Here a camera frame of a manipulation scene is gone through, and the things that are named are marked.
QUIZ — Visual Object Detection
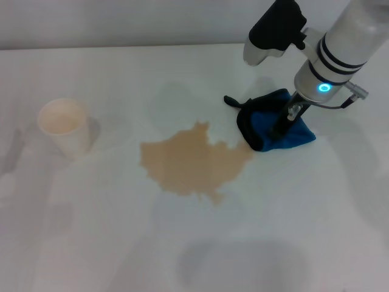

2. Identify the white paper cup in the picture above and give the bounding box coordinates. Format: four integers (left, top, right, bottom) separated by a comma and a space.
36, 97, 92, 159

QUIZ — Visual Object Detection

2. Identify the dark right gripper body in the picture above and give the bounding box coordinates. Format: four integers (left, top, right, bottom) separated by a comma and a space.
281, 91, 314, 123

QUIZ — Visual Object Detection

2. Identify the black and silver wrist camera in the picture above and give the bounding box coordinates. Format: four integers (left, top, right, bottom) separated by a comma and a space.
243, 0, 308, 66

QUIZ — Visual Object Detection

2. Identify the blue rag with black trim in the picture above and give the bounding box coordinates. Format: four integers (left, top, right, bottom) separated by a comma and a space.
223, 88, 317, 153

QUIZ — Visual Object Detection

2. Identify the grey wrist cable with plug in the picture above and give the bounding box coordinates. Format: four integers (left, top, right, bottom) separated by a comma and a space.
315, 80, 370, 110

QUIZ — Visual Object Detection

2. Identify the brown water stain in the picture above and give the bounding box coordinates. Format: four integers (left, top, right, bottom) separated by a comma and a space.
139, 120, 255, 207

